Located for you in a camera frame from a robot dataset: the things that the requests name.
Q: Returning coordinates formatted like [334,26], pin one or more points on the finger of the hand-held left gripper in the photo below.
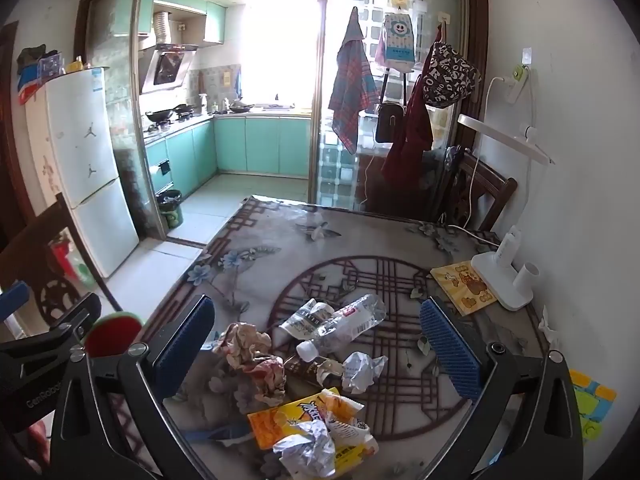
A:
[55,327]
[12,300]

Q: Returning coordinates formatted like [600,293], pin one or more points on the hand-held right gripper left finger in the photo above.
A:
[185,340]

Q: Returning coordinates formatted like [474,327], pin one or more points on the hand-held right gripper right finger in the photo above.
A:
[450,345]

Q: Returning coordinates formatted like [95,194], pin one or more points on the red basin with green rim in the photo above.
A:
[112,334]

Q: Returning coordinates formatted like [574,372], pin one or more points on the red-print newspaper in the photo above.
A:
[265,377]

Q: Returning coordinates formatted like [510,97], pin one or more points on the black shoulder bag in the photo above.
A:
[390,120]

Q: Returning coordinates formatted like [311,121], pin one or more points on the dark trash bin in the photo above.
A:
[170,207]

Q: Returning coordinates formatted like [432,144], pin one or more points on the dark wooden chair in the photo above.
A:
[482,190]
[35,260]

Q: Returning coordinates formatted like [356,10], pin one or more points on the crumpled beige newspaper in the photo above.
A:
[242,340]

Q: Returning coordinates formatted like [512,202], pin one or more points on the yellow picture book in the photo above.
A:
[462,285]

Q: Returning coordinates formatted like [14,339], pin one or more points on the white desk lamp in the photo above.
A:
[500,280]

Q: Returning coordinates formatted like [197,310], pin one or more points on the crumpled white paper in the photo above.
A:
[305,452]
[362,367]

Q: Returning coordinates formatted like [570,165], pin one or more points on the white tissue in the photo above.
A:
[547,327]

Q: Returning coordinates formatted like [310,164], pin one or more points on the white small cup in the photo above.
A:
[527,277]

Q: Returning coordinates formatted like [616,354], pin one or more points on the clear plastic bottle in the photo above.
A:
[345,327]

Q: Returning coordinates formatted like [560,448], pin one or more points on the flattened printed paper cup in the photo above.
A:
[305,320]

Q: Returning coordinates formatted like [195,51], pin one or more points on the torn brown packet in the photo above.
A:
[306,367]

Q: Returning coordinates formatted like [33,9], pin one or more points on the orange snack packet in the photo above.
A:
[282,417]

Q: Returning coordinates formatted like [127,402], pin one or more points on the yellow white packet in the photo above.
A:
[354,444]

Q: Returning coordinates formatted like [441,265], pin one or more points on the yellow blue mat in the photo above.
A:
[590,405]

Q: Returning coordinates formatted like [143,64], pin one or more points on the white refrigerator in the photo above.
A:
[82,160]

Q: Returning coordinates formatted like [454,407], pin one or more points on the dark red garment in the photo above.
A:
[410,145]

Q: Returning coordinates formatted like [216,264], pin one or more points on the teal lower kitchen cabinets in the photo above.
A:
[260,142]

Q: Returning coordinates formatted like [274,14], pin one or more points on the teal kitchen cabinets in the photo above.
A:
[260,142]
[216,22]

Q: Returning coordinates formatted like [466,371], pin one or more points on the black wok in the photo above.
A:
[159,115]

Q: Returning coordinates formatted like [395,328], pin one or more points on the black frying pan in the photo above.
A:
[186,108]

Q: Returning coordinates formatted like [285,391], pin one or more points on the clear plastic box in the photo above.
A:
[51,66]

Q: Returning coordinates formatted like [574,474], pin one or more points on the white spray bottle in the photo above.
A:
[203,102]

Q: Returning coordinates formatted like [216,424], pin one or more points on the metal pot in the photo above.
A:
[240,106]

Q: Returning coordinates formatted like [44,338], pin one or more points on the dark cloth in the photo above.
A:
[35,55]

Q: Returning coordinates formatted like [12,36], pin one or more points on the black white printed bag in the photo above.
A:
[447,77]

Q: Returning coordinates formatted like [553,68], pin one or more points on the plaid cloth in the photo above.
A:
[350,95]

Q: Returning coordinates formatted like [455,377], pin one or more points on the range hood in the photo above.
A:
[167,67]

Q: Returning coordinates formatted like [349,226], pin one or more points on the white cartoon hanging bag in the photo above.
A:
[397,40]

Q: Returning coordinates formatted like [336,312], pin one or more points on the teal upper kitchen cabinets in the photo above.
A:
[216,22]

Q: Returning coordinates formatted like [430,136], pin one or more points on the white wall power strip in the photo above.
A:
[515,85]

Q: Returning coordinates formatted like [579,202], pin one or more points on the white adhesive wall hook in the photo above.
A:
[525,56]

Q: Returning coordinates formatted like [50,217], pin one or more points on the silver exhaust duct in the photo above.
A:
[162,22]

